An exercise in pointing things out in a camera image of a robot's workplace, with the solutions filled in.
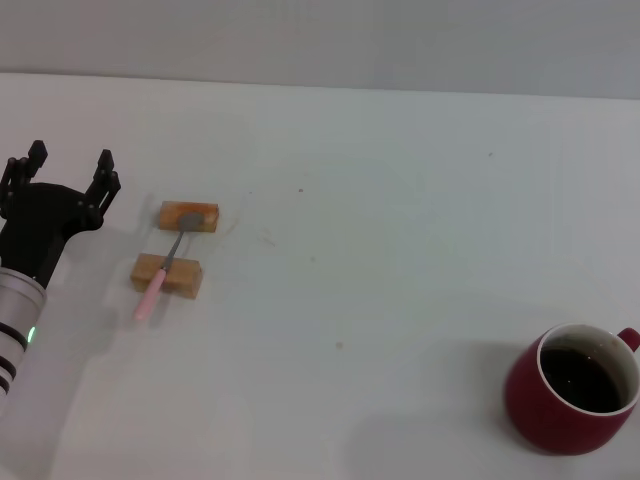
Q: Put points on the red ceramic cup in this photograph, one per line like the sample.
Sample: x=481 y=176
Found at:
x=530 y=410

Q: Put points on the plain notched wooden block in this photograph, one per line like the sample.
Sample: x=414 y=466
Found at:
x=187 y=279

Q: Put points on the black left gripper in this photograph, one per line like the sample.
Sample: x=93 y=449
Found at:
x=37 y=220

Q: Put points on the dark coffee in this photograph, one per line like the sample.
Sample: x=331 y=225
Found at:
x=580 y=380

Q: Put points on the stained wooden block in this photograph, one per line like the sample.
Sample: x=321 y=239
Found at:
x=170 y=211

